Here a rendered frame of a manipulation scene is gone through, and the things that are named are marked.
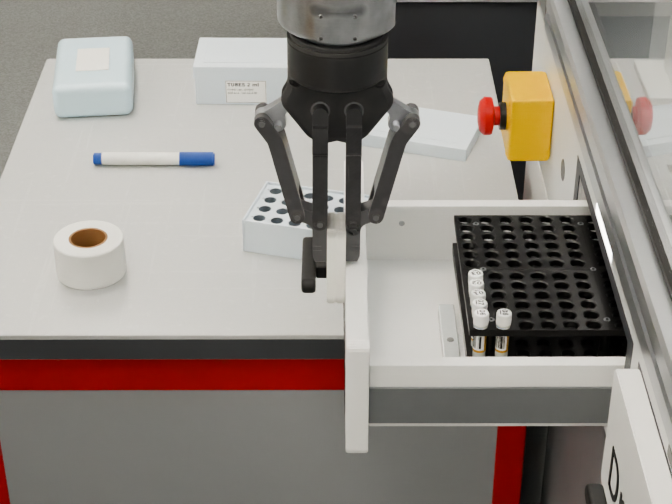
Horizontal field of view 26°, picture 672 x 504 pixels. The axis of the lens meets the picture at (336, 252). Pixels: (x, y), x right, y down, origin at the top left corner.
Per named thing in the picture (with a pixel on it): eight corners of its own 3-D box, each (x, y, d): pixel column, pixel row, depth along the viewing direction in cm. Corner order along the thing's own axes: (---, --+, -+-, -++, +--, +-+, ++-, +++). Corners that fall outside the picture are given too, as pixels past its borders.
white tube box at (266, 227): (242, 251, 151) (241, 219, 149) (267, 211, 158) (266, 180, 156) (358, 268, 148) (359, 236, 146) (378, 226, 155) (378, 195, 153)
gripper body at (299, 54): (278, 46, 104) (280, 160, 109) (397, 46, 104) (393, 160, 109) (281, 5, 110) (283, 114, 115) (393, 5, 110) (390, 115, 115)
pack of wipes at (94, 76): (134, 117, 176) (131, 83, 174) (54, 121, 176) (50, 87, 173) (135, 64, 189) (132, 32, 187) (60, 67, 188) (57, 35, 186)
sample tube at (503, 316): (493, 363, 117) (497, 316, 115) (492, 354, 118) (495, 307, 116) (509, 363, 117) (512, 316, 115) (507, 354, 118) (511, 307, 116)
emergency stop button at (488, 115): (478, 141, 151) (480, 107, 149) (475, 124, 154) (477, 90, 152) (507, 141, 151) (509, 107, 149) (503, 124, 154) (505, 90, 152)
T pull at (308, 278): (301, 296, 119) (301, 282, 119) (302, 247, 126) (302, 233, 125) (345, 296, 119) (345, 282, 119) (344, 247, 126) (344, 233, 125)
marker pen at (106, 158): (93, 168, 166) (92, 155, 165) (95, 161, 167) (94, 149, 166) (214, 168, 166) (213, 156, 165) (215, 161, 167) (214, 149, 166)
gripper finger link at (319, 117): (331, 108, 109) (312, 108, 109) (327, 236, 115) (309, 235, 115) (331, 85, 112) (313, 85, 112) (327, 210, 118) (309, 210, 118)
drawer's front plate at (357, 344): (345, 457, 115) (346, 344, 109) (343, 258, 139) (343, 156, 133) (367, 457, 115) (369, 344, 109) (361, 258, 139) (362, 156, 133)
